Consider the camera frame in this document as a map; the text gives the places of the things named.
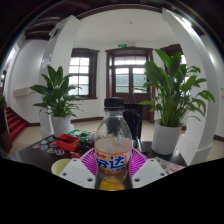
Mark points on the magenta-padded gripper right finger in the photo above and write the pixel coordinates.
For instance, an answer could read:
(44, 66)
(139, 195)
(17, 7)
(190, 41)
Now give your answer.
(148, 170)

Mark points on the yellow-green cup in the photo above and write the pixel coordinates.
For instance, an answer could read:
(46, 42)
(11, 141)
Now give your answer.
(58, 165)

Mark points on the green exit sign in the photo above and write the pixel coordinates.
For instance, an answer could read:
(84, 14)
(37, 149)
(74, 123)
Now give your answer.
(122, 45)

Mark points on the group of round stickers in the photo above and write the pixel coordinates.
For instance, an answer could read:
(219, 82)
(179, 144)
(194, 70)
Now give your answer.
(48, 146)

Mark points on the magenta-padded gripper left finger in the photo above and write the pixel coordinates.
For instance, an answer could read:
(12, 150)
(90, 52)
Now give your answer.
(76, 171)

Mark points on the clear orange drink bottle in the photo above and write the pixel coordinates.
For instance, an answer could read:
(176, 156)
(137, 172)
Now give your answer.
(112, 133)

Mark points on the dark wood glazed door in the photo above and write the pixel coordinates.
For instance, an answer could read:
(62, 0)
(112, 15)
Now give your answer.
(128, 75)

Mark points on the small potted plant white pot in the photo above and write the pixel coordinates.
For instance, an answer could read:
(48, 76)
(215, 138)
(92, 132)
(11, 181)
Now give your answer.
(58, 100)

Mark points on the red box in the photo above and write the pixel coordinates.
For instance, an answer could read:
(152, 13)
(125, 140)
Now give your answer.
(67, 142)

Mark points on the dark wood framed window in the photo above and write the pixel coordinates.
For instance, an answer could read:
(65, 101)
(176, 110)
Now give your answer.
(81, 75)

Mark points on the black chair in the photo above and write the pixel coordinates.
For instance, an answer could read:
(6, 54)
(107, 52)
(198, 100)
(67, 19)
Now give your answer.
(135, 121)

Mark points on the printed paper leaflet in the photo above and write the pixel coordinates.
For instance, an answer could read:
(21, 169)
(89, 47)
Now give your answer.
(170, 165)

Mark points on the red carpeted staircase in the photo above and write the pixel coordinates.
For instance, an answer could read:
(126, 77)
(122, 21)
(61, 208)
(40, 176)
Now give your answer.
(15, 125)

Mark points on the green box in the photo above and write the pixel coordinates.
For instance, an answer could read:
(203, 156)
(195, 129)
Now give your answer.
(80, 133)

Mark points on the large potted plant white pot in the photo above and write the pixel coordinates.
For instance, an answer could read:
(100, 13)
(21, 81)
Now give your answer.
(170, 100)

